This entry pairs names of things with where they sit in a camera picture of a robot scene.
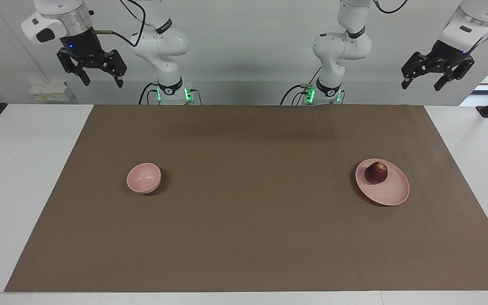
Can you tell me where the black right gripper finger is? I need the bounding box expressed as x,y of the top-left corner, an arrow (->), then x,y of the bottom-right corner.
96,50 -> 127,88
56,47 -> 92,87

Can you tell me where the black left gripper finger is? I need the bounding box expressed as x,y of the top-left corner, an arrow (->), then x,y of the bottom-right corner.
401,52 -> 433,89
434,58 -> 476,92

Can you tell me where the dark red apple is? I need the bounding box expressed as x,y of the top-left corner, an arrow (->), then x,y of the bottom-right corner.
364,161 -> 388,185

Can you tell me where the pink bowl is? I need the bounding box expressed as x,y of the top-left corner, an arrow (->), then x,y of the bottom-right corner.
126,163 -> 162,194

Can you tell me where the pink plate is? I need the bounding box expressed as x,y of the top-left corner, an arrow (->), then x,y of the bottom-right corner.
355,158 -> 410,206

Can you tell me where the white tissue box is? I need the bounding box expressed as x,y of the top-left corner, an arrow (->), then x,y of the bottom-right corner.
29,81 -> 74,102

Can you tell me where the brown table mat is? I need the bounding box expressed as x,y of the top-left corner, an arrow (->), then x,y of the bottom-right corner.
5,105 -> 488,293

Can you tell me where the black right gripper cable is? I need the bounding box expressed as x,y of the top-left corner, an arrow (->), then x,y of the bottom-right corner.
91,0 -> 147,48

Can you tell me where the black right arm base cable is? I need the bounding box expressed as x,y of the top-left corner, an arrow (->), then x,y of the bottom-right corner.
138,82 -> 160,105

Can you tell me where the black arm base cable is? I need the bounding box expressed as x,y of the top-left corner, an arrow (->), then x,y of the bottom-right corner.
138,82 -> 160,105
280,67 -> 323,105

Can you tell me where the black left arm base cable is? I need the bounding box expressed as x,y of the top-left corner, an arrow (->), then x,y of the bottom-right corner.
280,67 -> 323,105

